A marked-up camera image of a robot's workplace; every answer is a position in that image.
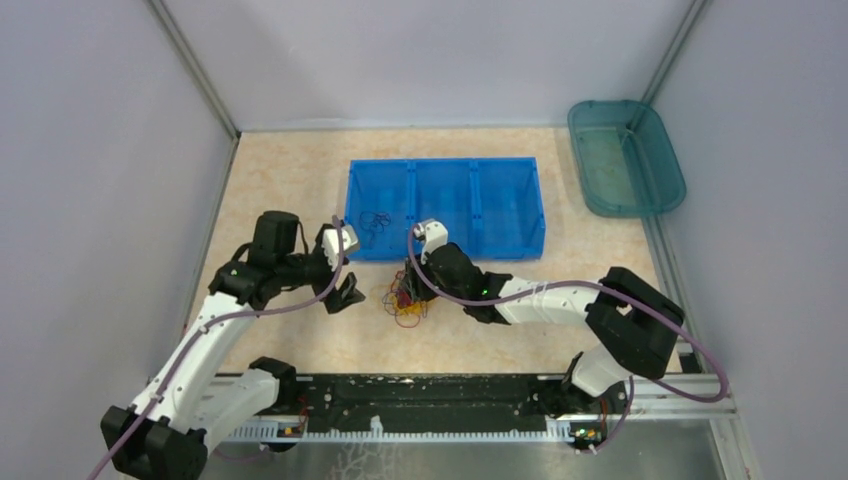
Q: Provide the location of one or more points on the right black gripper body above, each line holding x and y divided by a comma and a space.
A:
454, 291

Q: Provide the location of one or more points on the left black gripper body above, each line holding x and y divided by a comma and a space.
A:
318, 269

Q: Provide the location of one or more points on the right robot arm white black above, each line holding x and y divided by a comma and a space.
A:
634, 323

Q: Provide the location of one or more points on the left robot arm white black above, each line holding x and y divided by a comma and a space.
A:
171, 428

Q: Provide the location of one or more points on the blue three-compartment plastic bin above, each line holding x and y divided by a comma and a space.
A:
491, 207

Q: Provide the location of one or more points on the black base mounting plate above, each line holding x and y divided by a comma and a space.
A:
450, 403

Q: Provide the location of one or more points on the teal translucent plastic tub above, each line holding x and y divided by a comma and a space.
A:
626, 163

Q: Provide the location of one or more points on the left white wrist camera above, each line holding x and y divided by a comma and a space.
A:
339, 242

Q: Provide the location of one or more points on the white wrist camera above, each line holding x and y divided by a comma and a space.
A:
432, 234
339, 242

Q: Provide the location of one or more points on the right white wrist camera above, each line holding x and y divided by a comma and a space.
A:
432, 234

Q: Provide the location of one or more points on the white cable duct strip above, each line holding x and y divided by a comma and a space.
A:
268, 431

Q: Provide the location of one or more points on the aluminium frame rail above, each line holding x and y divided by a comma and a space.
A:
679, 396

